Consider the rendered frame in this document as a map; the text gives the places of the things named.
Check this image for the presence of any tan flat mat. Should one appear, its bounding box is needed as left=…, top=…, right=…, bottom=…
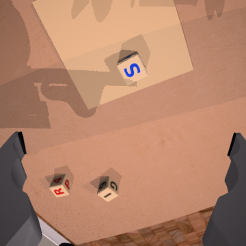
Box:
left=32, top=0, right=193, bottom=109

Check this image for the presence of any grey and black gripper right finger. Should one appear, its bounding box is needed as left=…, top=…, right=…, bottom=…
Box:
left=202, top=133, right=246, bottom=246

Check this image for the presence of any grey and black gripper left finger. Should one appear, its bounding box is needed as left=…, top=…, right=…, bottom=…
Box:
left=0, top=131, right=42, bottom=246

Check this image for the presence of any beige letter block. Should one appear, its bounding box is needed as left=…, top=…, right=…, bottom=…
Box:
left=49, top=174, right=72, bottom=197
left=117, top=51, right=148, bottom=85
left=97, top=177, right=119, bottom=202

